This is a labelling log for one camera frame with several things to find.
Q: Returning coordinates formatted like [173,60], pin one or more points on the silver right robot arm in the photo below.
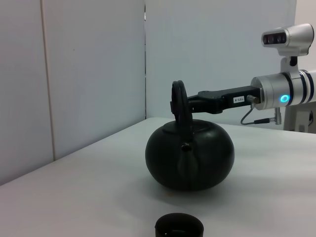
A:
[271,91]

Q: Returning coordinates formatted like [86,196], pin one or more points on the small black teacup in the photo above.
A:
[179,224]

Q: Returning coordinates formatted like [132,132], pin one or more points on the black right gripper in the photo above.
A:
[232,100]

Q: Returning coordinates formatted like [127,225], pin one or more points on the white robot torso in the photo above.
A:
[296,118]

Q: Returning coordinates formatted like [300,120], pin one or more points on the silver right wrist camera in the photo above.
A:
[293,37]

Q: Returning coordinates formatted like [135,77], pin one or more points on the silver right gripper connector pin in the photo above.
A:
[253,99]

